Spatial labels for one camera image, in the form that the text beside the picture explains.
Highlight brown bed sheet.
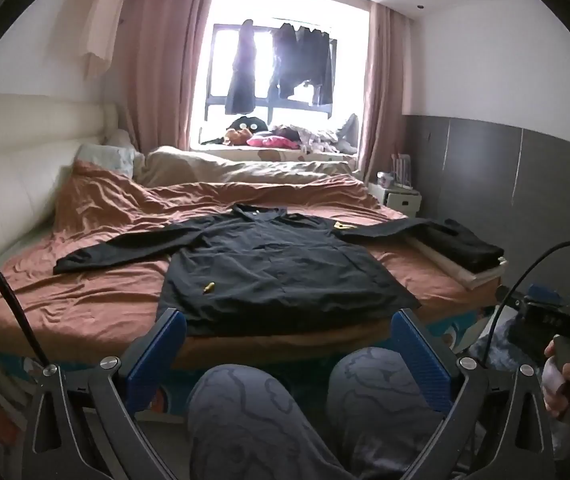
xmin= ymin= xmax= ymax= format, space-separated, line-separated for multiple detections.
xmin=0 ymin=162 xmax=501 ymax=370

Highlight hanging dark trousers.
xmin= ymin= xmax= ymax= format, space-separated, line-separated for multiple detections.
xmin=225 ymin=20 xmax=256 ymax=115

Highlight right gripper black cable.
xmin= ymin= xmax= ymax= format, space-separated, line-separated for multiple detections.
xmin=479 ymin=239 xmax=570 ymax=366

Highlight cloth-covered air conditioner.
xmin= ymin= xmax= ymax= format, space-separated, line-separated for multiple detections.
xmin=78 ymin=0 xmax=124 ymax=81

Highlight person's patterned grey legs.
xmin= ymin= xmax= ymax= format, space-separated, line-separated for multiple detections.
xmin=187 ymin=347 xmax=443 ymax=479

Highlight cream padded headboard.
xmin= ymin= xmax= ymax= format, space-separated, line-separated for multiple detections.
xmin=0 ymin=94 xmax=118 ymax=255

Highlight pink curtain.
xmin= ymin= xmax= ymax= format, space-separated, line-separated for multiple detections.
xmin=120 ymin=0 xmax=212 ymax=153
xmin=358 ymin=3 xmax=410 ymax=183

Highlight white bedside table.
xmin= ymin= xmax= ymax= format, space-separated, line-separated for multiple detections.
xmin=367 ymin=183 xmax=422 ymax=217

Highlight folded white cloth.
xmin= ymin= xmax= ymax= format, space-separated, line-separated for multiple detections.
xmin=404 ymin=235 xmax=508 ymax=290

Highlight folded black clothes stack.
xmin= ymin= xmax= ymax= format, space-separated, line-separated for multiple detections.
xmin=408 ymin=219 xmax=505 ymax=274

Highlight right pink curtain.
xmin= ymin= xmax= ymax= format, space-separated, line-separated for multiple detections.
xmin=358 ymin=3 xmax=410 ymax=183

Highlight hanging dark shirt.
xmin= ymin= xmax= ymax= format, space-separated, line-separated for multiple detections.
xmin=268 ymin=23 xmax=334 ymax=106

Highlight black plush toy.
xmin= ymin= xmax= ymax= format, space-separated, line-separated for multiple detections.
xmin=227 ymin=115 xmax=268 ymax=134

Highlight black long-sleeve shirt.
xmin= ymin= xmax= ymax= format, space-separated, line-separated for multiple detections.
xmin=54 ymin=204 xmax=422 ymax=337

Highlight left pink curtain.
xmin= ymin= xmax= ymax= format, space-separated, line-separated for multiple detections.
xmin=120 ymin=0 xmax=212 ymax=153

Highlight pale green pillow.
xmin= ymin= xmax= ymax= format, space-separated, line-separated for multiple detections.
xmin=76 ymin=129 xmax=145 ymax=179

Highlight beige duvet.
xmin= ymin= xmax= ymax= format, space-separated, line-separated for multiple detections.
xmin=133 ymin=146 xmax=356 ymax=188

